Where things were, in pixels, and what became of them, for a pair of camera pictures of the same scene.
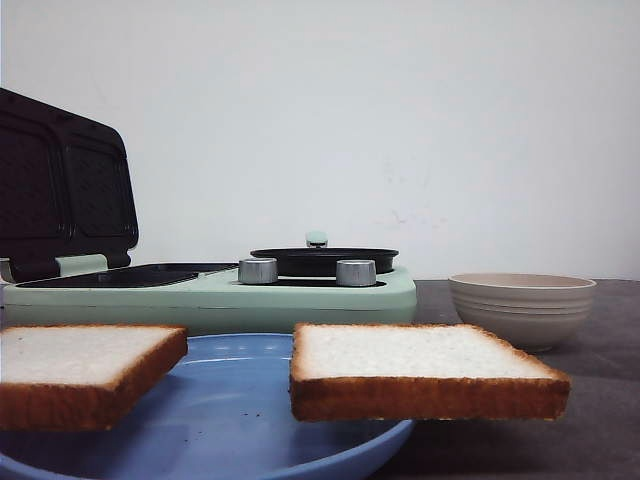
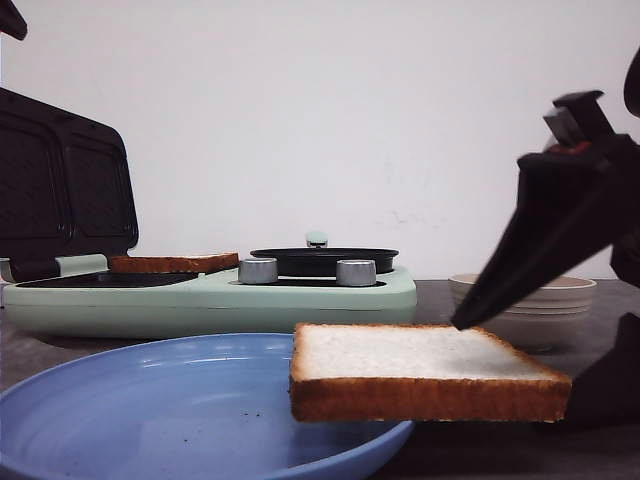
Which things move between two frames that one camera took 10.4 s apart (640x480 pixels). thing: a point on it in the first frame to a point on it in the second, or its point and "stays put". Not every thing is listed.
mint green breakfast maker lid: (65, 189) stays put
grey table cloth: (595, 436) stays put
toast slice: (82, 378) to (174, 262)
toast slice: (419, 371) stays put
